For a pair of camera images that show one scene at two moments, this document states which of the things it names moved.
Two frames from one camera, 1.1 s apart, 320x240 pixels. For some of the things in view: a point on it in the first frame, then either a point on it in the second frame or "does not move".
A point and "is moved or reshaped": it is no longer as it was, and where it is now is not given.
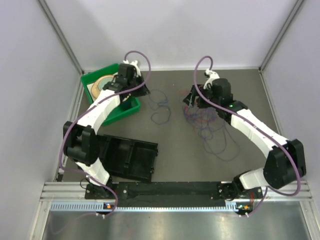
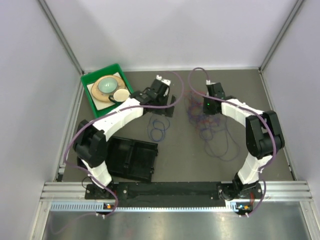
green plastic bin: (127, 107) does not move
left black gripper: (143, 91) to (166, 111)
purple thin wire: (217, 138) does not move
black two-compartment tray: (127, 158) does not move
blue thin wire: (164, 104) is moved or reshaped
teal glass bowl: (103, 81) does not move
